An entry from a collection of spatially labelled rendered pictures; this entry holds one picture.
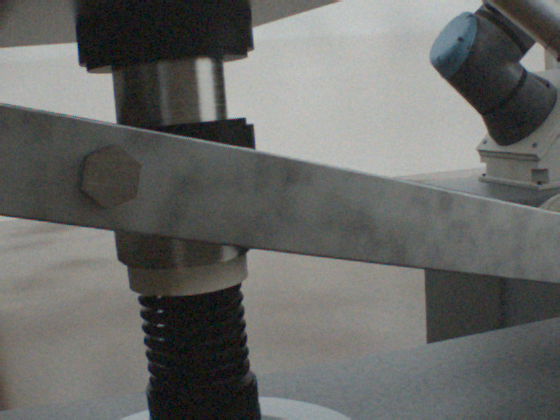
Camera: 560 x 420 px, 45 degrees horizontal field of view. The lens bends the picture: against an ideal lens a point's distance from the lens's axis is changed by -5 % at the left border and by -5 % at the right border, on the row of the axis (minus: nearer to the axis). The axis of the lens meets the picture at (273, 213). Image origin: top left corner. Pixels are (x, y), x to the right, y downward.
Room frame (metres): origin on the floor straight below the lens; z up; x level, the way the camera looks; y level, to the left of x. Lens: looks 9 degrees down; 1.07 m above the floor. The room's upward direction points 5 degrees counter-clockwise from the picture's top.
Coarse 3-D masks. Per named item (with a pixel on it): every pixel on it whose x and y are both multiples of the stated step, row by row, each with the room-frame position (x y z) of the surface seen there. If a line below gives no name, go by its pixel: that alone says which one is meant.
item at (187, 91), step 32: (160, 64) 0.37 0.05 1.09; (192, 64) 0.37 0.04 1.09; (224, 64) 0.40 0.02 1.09; (128, 96) 0.38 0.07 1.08; (160, 96) 0.37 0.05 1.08; (192, 96) 0.37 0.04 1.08; (224, 96) 0.39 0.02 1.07; (160, 128) 0.36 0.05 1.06; (192, 128) 0.36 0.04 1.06; (224, 128) 0.37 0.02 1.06; (128, 256) 0.37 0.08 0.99; (160, 256) 0.36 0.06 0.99; (192, 256) 0.36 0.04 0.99; (224, 256) 0.37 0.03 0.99
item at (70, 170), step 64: (0, 128) 0.30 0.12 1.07; (64, 128) 0.31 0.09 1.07; (128, 128) 0.33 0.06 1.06; (0, 192) 0.30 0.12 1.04; (64, 192) 0.31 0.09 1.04; (128, 192) 0.32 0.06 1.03; (192, 192) 0.34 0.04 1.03; (256, 192) 0.36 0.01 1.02; (320, 192) 0.37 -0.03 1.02; (384, 192) 0.39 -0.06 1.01; (448, 192) 0.41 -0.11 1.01; (320, 256) 0.37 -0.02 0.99; (384, 256) 0.39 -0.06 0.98; (448, 256) 0.41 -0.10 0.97; (512, 256) 0.44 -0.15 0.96
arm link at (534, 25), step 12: (492, 0) 1.07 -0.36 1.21; (504, 0) 1.05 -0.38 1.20; (516, 0) 1.04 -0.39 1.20; (528, 0) 1.03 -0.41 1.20; (540, 0) 1.02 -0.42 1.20; (552, 0) 1.02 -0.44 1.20; (504, 12) 1.07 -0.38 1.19; (516, 12) 1.04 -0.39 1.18; (528, 12) 1.03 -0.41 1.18; (540, 12) 1.02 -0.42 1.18; (552, 12) 1.01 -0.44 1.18; (516, 24) 1.07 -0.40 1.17; (528, 24) 1.04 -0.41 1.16; (540, 24) 1.02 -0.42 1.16; (552, 24) 1.01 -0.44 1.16; (540, 36) 1.03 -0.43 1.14; (552, 36) 1.02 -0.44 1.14; (552, 48) 1.03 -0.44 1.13
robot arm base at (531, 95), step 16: (528, 80) 1.52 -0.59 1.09; (544, 80) 1.56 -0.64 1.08; (512, 96) 1.51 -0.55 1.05; (528, 96) 1.51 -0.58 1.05; (544, 96) 1.51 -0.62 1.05; (480, 112) 1.57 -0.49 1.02; (496, 112) 1.53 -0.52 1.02; (512, 112) 1.51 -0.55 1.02; (528, 112) 1.50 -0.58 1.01; (544, 112) 1.50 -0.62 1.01; (496, 128) 1.56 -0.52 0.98; (512, 128) 1.53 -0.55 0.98; (528, 128) 1.51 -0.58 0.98
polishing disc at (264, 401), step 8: (264, 400) 0.50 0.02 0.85; (272, 400) 0.49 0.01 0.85; (280, 400) 0.49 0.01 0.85; (288, 400) 0.49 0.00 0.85; (264, 408) 0.48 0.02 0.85; (272, 408) 0.48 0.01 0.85; (280, 408) 0.48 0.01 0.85; (288, 408) 0.48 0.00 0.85; (296, 408) 0.48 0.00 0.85; (304, 408) 0.47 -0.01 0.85; (312, 408) 0.47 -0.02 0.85; (320, 408) 0.47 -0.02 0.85; (328, 408) 0.47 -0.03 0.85; (128, 416) 0.48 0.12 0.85; (136, 416) 0.48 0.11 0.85; (144, 416) 0.48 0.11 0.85; (264, 416) 0.47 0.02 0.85; (272, 416) 0.47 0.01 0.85; (280, 416) 0.46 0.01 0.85; (288, 416) 0.46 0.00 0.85; (296, 416) 0.46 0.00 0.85; (304, 416) 0.46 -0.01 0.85; (312, 416) 0.46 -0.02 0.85; (320, 416) 0.46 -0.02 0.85; (328, 416) 0.46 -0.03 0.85; (336, 416) 0.46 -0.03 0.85; (344, 416) 0.45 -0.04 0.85
